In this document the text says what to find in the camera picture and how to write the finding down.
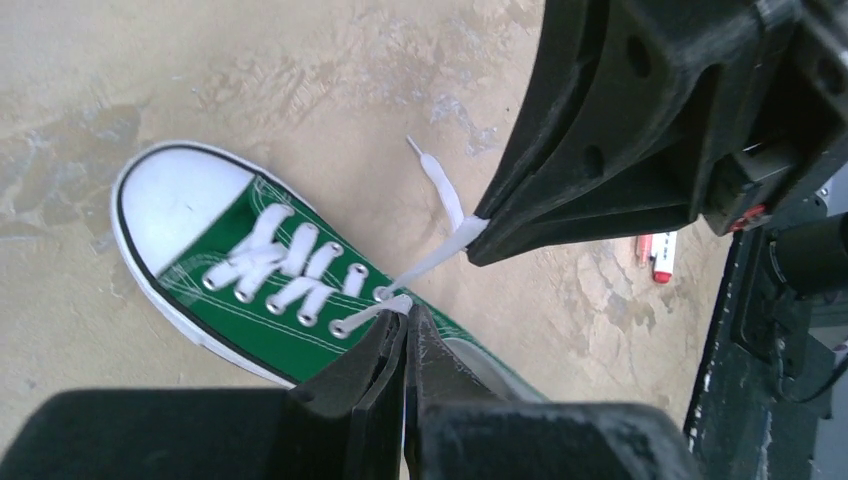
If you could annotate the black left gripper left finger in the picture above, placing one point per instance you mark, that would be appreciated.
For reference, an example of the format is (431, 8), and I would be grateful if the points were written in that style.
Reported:
(344, 423)

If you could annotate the green canvas sneaker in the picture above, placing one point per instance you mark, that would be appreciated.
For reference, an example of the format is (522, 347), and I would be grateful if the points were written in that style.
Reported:
(161, 203)

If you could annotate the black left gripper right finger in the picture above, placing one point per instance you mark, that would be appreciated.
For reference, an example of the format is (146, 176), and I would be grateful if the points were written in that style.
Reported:
(457, 428)

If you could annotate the orange marker pen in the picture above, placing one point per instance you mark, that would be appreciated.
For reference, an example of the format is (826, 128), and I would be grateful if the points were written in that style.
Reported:
(643, 249)

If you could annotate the white shoelace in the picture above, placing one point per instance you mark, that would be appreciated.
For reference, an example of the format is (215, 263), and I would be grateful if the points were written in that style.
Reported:
(397, 265)

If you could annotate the red white marker pen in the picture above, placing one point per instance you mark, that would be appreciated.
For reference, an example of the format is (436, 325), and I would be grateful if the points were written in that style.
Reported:
(663, 251)

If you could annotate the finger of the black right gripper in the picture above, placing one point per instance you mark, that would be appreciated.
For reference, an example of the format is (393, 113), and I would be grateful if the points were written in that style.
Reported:
(626, 164)
(569, 50)

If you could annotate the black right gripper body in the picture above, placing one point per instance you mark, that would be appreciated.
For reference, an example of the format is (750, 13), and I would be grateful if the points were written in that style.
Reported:
(768, 108)

